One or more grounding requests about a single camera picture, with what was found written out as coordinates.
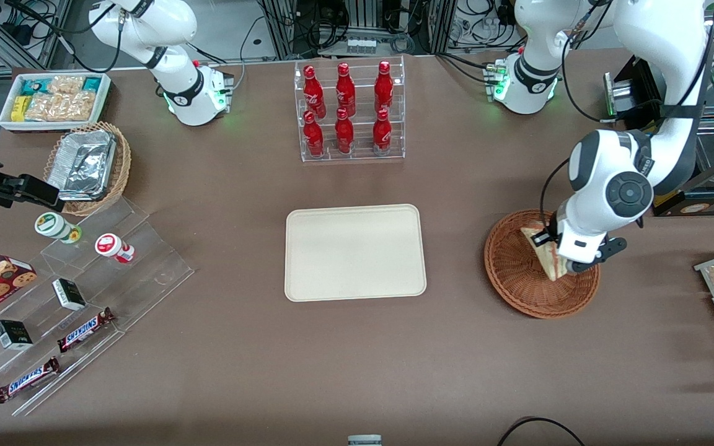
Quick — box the triangular sandwich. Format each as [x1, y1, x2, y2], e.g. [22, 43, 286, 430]
[520, 224, 571, 282]

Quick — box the brown round wicker basket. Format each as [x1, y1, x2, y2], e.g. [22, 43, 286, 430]
[484, 209, 601, 320]

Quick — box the light tan wicker basket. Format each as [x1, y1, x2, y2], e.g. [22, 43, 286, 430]
[44, 122, 131, 216]

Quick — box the cream rectangular plastic tray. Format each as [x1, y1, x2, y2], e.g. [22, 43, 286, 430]
[284, 204, 427, 302]

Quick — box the green sunflower lid jar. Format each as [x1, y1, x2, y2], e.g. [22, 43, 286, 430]
[35, 212, 82, 244]

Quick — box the stack of foil trays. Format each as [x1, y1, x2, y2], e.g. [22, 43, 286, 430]
[47, 130, 116, 202]

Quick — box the clear rice cracker pack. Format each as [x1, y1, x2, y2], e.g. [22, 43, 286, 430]
[47, 76, 85, 95]
[56, 92, 96, 121]
[25, 93, 60, 121]

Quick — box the red lid white jar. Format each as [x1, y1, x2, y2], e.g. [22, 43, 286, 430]
[95, 233, 136, 264]

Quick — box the small black carton box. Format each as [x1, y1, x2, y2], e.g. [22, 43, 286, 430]
[52, 278, 87, 311]
[0, 320, 33, 351]

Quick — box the white snack bin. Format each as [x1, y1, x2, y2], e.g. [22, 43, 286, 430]
[0, 72, 112, 134]

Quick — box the clear acrylic stepped stand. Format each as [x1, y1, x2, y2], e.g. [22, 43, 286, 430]
[0, 197, 195, 417]

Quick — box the black hot food cabinet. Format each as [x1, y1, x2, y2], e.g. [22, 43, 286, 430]
[603, 0, 714, 217]

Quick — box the Snickers chocolate bar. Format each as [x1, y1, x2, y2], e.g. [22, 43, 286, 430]
[56, 308, 116, 354]
[0, 357, 60, 404]

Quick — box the black steel box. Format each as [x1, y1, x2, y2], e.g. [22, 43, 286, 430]
[604, 56, 665, 123]

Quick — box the red cola bottle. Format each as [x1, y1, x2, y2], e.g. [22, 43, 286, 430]
[372, 109, 392, 154]
[374, 61, 394, 115]
[335, 63, 356, 117]
[303, 65, 327, 118]
[335, 108, 355, 154]
[303, 110, 325, 157]

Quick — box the clear acrylic bottle rack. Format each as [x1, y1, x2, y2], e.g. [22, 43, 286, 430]
[294, 56, 406, 163]

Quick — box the grey power strip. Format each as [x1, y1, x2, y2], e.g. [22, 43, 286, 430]
[346, 37, 384, 56]

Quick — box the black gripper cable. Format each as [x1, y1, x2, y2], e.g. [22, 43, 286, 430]
[539, 158, 575, 217]

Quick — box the black floor cable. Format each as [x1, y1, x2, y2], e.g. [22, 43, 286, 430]
[496, 416, 587, 446]

